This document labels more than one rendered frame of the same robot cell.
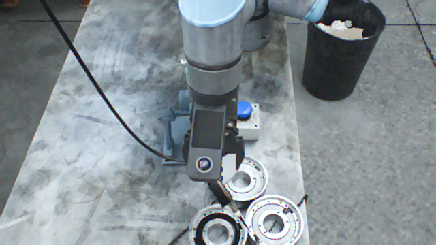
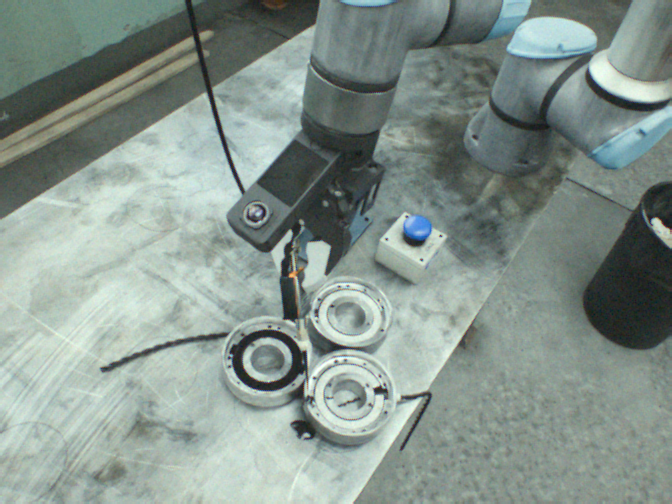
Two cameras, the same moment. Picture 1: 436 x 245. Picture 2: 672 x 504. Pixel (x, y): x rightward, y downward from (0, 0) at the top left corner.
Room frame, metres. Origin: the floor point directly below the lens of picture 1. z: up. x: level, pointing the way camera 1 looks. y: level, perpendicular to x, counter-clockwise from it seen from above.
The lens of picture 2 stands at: (0.01, -0.17, 1.43)
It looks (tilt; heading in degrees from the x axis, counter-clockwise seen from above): 50 degrees down; 23
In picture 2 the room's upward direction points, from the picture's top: 11 degrees clockwise
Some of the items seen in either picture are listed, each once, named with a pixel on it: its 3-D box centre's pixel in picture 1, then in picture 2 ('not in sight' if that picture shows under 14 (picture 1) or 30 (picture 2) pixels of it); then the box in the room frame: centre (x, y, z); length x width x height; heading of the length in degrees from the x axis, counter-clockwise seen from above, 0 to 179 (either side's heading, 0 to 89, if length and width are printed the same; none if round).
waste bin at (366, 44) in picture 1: (336, 52); (660, 273); (1.46, -0.59, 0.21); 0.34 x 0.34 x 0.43
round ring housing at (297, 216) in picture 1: (273, 225); (348, 398); (0.30, -0.10, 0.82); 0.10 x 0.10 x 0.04
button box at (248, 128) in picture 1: (242, 119); (412, 245); (0.55, -0.06, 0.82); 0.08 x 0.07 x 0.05; 176
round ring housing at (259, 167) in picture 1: (240, 182); (349, 318); (0.40, -0.04, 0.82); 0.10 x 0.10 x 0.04
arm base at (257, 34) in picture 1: (246, 18); (515, 125); (0.89, -0.09, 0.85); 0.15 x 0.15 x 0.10
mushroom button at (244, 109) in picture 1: (242, 113); (414, 235); (0.55, -0.05, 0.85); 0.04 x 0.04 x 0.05
